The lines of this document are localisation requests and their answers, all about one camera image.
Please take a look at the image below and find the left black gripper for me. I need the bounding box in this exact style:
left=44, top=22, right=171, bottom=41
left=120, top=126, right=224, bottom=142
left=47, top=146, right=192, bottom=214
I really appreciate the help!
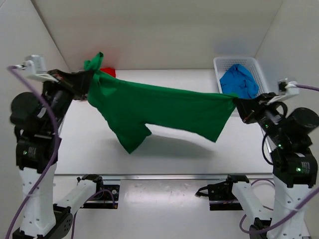
left=46, top=57, right=97, bottom=121

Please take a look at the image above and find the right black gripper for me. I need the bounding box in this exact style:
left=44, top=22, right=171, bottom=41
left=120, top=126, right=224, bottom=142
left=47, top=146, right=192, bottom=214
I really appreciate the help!
left=233, top=91, right=288, bottom=143

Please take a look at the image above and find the green t-shirt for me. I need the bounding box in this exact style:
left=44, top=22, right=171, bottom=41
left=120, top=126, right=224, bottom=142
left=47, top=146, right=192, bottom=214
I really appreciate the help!
left=84, top=52, right=237, bottom=153

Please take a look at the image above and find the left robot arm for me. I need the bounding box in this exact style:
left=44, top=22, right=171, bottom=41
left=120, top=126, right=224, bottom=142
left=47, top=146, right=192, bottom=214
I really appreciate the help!
left=10, top=70, right=104, bottom=239

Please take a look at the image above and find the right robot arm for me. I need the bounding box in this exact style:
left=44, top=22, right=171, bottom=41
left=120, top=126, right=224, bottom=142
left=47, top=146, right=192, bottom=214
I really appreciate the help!
left=223, top=93, right=319, bottom=239

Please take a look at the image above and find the crumpled blue t-shirt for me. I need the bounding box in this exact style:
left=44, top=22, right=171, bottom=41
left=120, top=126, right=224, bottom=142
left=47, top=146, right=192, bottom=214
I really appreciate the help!
left=220, top=64, right=259, bottom=99

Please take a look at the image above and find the folded red t-shirt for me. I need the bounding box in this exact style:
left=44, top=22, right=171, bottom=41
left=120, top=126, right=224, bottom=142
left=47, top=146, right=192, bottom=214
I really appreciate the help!
left=100, top=67, right=116, bottom=78

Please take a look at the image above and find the white plastic basket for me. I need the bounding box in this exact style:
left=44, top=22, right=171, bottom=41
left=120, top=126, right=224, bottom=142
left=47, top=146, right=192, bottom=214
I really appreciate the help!
left=213, top=56, right=269, bottom=98

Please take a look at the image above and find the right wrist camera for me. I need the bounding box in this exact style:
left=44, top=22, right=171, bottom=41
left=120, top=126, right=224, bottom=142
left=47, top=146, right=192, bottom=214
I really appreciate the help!
left=267, top=78, right=300, bottom=105

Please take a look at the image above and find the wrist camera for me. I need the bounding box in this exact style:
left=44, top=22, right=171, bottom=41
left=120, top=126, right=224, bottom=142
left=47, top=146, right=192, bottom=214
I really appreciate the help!
left=267, top=78, right=300, bottom=105
left=24, top=55, right=47, bottom=82

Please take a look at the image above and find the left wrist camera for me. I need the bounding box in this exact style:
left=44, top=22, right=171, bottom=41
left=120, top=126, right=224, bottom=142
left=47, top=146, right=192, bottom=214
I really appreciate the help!
left=24, top=55, right=47, bottom=82

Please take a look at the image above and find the aluminium table rail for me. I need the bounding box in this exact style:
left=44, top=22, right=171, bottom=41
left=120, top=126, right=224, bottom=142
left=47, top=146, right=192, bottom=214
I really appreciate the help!
left=55, top=173, right=273, bottom=180

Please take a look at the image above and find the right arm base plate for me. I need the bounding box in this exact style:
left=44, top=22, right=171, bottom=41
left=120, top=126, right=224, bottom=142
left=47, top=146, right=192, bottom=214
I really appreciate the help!
left=195, top=180, right=243, bottom=211

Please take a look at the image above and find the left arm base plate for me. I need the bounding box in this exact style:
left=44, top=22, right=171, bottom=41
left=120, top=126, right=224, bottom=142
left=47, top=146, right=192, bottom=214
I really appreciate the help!
left=83, top=180, right=120, bottom=210

